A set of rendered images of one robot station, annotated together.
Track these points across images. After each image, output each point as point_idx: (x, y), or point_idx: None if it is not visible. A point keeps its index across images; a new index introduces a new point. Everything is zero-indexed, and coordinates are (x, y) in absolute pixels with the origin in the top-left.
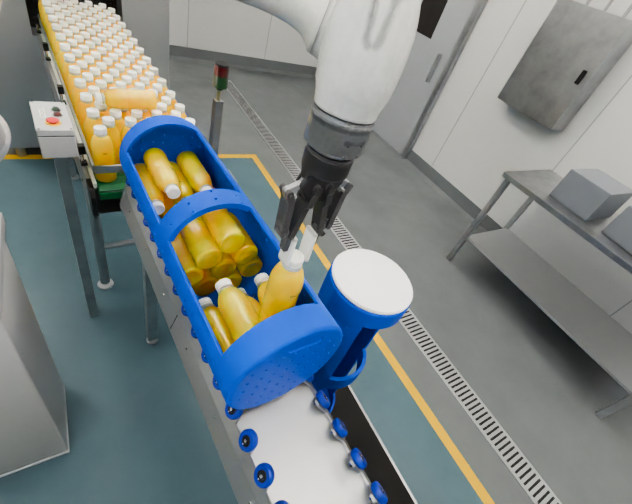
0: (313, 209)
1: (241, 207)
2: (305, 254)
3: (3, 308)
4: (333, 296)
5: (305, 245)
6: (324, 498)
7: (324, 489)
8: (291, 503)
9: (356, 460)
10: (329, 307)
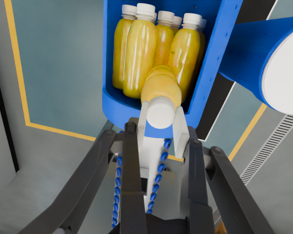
0: (188, 168)
1: None
2: (173, 125)
3: None
4: (260, 56)
5: (175, 127)
6: (145, 139)
7: (147, 137)
8: None
9: (164, 145)
10: (251, 56)
